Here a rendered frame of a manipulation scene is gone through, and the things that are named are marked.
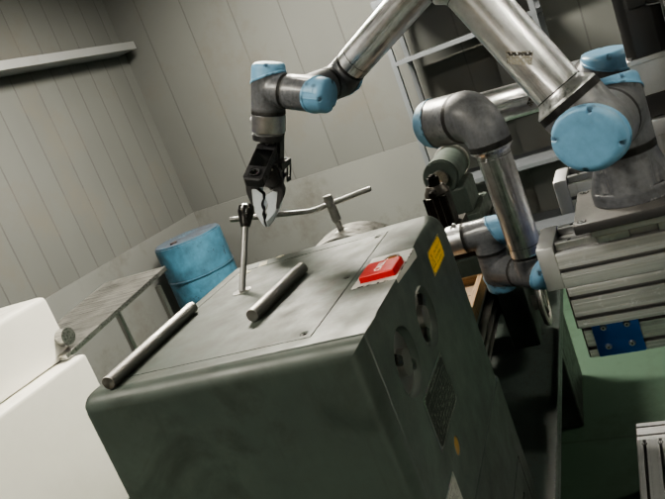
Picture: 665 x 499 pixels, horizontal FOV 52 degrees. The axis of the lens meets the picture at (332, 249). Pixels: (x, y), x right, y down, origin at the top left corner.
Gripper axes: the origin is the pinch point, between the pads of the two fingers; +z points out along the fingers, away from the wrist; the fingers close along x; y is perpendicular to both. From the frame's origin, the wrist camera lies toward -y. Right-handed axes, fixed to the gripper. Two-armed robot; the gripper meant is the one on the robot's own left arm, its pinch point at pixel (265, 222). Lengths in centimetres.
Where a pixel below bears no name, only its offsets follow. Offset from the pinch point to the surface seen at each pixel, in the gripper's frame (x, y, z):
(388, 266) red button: -38, -42, -10
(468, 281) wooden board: -43, 47, 27
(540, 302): -64, 59, 36
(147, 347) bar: -2, -53, 5
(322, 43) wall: 111, 374, -12
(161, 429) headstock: -11, -65, 10
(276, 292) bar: -19.4, -41.5, -3.0
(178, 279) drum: 191, 283, 157
